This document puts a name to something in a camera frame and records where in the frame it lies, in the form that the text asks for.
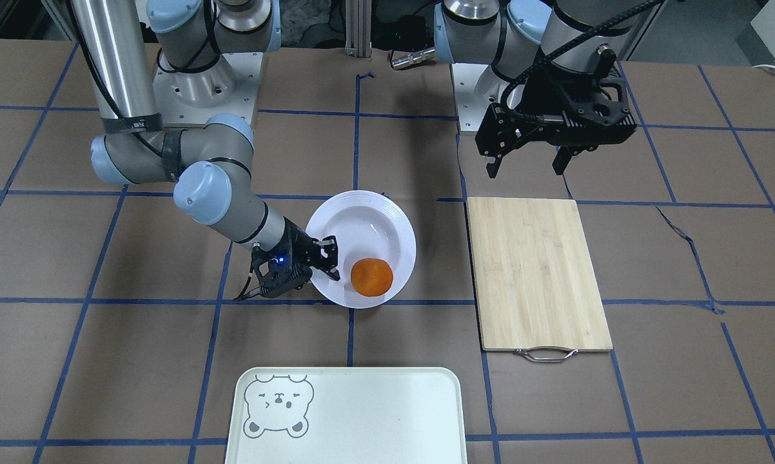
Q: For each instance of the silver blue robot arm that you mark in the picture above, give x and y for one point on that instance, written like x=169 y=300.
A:
x=210 y=167

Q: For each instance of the orange fruit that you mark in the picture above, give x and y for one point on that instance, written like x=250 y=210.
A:
x=371 y=277

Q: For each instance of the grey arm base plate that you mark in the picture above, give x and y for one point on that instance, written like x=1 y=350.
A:
x=188 y=100

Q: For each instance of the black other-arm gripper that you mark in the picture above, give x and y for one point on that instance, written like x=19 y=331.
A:
x=295 y=243

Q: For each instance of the aluminium profile post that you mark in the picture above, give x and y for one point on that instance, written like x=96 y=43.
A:
x=357 y=28

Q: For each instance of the white round plate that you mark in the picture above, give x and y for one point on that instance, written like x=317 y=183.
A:
x=366 y=225

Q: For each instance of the cream tray with bear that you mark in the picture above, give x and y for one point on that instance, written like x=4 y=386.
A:
x=347 y=415

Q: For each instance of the black wide gripper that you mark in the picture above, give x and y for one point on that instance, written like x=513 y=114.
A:
x=534 y=98

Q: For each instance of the bamboo cutting board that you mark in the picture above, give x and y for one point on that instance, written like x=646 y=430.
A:
x=535 y=285

